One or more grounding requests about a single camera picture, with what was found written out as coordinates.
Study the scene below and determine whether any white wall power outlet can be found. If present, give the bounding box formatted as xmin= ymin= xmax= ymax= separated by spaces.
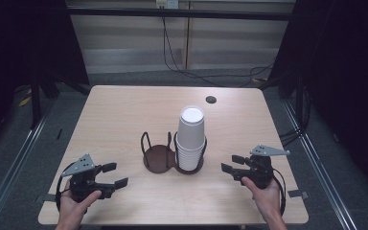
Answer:
xmin=155 ymin=0 xmax=180 ymax=10

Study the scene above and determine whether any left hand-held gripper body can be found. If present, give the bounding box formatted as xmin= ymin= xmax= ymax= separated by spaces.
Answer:
xmin=61 ymin=153 xmax=117 ymax=203

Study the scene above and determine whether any yellow floor object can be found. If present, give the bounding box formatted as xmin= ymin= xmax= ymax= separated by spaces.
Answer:
xmin=16 ymin=88 xmax=33 ymax=108

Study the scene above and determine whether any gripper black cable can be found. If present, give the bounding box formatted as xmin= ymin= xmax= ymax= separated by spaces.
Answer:
xmin=270 ymin=167 xmax=288 ymax=217
xmin=55 ymin=162 xmax=78 ymax=213

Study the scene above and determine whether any black curtain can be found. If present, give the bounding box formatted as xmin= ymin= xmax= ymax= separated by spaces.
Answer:
xmin=0 ymin=0 xmax=91 ymax=157
xmin=267 ymin=0 xmax=368 ymax=202

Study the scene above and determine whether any person's right hand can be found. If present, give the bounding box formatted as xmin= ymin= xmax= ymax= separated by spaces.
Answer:
xmin=241 ymin=176 xmax=285 ymax=222

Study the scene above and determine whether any person's left hand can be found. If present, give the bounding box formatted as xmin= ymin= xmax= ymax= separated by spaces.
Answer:
xmin=57 ymin=178 xmax=104 ymax=222

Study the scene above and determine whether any stack of white paper cups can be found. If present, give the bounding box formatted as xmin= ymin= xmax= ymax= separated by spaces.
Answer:
xmin=174 ymin=104 xmax=207 ymax=173

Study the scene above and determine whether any black wall cable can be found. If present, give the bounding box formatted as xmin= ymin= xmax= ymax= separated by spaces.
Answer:
xmin=161 ymin=15 xmax=276 ymax=88

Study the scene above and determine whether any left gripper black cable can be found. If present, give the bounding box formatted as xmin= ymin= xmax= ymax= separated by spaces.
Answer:
xmin=55 ymin=162 xmax=78 ymax=213

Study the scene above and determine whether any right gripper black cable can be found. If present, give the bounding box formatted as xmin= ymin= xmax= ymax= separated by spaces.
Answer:
xmin=270 ymin=167 xmax=288 ymax=217

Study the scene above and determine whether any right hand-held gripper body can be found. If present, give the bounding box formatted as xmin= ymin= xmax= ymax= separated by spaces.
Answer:
xmin=234 ymin=144 xmax=291 ymax=190

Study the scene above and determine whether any black horizontal bar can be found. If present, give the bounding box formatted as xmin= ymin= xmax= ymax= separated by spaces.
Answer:
xmin=66 ymin=7 xmax=293 ymax=22

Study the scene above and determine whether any black floor cables bundle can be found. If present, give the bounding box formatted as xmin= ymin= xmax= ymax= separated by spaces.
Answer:
xmin=278 ymin=85 xmax=311 ymax=149

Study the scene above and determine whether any grey tape strip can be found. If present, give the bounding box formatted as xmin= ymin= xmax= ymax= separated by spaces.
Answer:
xmin=34 ymin=193 xmax=58 ymax=204
xmin=287 ymin=189 xmax=310 ymax=200

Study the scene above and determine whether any black wire cup holder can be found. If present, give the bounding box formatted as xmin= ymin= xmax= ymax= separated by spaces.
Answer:
xmin=140 ymin=130 xmax=208 ymax=175

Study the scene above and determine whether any metal floor rail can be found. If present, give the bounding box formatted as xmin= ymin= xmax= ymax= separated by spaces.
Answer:
xmin=0 ymin=98 xmax=58 ymax=230
xmin=280 ymin=98 xmax=359 ymax=230

